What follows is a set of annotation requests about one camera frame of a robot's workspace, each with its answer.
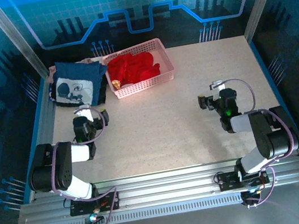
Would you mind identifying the pink plastic basket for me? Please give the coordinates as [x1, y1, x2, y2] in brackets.
[100, 36, 178, 102]

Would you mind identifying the red t-shirt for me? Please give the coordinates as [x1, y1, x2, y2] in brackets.
[105, 48, 163, 88]

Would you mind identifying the navy t-shirt with white print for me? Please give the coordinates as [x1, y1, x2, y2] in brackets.
[48, 53, 115, 113]

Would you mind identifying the aluminium mounting beam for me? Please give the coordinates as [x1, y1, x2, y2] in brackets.
[14, 147, 299, 224]

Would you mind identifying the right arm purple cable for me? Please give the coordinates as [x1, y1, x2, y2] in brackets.
[220, 69, 299, 211]

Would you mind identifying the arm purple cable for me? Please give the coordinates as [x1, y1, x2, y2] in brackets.
[220, 69, 299, 211]
[39, 103, 127, 224]

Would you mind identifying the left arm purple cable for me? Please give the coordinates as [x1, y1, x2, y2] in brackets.
[39, 103, 127, 224]

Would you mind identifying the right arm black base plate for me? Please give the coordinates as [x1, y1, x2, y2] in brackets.
[213, 164, 271, 193]

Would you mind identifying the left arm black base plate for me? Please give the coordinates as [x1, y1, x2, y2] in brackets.
[67, 191, 121, 218]

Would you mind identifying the slotted grey cable duct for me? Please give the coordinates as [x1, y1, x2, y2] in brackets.
[42, 190, 247, 224]

